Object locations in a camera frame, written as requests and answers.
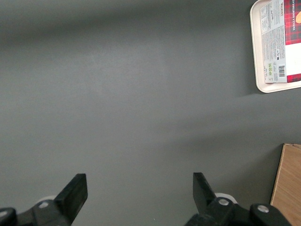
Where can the beige plastic tray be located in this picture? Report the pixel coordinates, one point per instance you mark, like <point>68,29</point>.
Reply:
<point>254,47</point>

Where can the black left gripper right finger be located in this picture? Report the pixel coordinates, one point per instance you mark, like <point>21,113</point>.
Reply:
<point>204,195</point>

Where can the wooden two-drawer cabinet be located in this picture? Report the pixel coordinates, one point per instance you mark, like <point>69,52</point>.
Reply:
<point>288,186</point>

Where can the red tartan shortbread box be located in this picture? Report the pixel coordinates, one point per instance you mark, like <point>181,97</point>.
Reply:
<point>274,42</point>

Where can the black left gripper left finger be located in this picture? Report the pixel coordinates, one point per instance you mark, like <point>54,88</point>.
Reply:
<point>70,197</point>

